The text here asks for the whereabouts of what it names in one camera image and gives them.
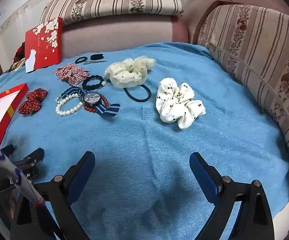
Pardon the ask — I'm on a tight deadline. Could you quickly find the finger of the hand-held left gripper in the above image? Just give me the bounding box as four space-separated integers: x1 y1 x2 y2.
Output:
1 144 15 157
18 148 45 167

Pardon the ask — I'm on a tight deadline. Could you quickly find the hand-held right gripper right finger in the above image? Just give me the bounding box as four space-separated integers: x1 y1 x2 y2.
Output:
189 152 275 240

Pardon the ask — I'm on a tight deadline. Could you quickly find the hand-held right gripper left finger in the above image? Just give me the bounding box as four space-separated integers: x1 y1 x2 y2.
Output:
9 151 96 240

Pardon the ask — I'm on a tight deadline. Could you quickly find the white pearl bracelet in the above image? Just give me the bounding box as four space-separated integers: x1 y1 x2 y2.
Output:
55 94 83 117

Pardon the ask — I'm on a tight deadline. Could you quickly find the red box tray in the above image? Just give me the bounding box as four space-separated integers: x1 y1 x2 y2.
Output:
0 82 29 148

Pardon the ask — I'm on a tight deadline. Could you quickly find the red dotted hair bow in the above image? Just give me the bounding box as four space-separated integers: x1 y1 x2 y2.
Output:
18 88 48 116

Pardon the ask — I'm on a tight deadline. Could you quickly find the red bead bracelet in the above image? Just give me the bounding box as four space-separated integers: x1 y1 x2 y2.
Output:
83 95 110 113

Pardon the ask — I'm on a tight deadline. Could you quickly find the white cherry print scrunchie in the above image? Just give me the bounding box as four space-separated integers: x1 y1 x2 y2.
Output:
156 77 206 130

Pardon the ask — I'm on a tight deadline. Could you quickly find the watch with blue striped strap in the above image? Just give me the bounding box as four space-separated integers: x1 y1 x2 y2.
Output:
59 86 121 117

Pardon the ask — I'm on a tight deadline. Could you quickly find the black wavy hair tie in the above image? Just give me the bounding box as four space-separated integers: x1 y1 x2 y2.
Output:
81 75 104 90

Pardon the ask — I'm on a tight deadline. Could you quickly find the red checkered scrunchie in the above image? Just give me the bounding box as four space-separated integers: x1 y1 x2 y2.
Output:
55 62 90 85

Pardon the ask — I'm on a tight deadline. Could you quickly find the dark hair tie with bead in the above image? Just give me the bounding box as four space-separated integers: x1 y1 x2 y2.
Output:
101 80 152 103

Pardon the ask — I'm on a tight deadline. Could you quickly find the cream dotted organza scrunchie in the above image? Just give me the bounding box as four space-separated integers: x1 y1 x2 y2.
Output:
104 55 157 88

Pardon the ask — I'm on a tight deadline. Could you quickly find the blue towel blanket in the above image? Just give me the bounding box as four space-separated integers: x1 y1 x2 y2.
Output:
0 42 289 240

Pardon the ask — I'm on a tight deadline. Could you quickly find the beige patterned cloth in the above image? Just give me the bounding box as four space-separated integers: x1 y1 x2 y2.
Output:
8 59 27 72

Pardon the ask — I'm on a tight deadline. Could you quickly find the dark clothes pile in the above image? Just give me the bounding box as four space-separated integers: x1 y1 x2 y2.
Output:
13 41 27 62

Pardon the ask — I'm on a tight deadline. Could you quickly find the red flowered box lid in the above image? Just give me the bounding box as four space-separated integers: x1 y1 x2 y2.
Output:
24 17 63 73

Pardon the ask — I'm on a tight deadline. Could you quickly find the wide striped floral sofa cushion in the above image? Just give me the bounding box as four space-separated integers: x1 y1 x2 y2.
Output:
192 4 289 195

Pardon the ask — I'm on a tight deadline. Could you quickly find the pink sofa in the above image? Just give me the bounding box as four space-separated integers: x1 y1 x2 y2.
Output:
61 0 237 62

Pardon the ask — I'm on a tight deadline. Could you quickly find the long striped floral sofa cushion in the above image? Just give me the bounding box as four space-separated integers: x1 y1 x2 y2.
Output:
39 0 185 27

